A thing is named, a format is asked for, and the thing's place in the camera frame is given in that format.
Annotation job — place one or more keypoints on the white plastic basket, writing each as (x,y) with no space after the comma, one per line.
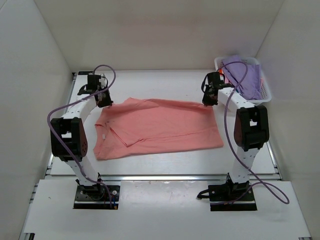
(254,87)

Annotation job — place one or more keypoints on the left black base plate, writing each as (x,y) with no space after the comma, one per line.
(96,197)

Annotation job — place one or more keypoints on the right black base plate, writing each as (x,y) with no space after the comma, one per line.
(221,201)

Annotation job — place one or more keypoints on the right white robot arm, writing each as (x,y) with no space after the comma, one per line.
(251,132)

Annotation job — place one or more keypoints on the salmon pink t shirt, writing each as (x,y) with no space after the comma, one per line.
(155,126)

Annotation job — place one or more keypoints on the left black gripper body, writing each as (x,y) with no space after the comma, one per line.
(106,100)

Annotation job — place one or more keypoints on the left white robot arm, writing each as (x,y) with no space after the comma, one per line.
(68,138)

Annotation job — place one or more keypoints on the black corner label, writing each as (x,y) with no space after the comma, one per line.
(84,73)

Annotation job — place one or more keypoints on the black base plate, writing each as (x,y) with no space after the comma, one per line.
(96,197)
(221,201)

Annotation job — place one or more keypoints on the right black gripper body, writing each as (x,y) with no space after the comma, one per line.
(207,100)

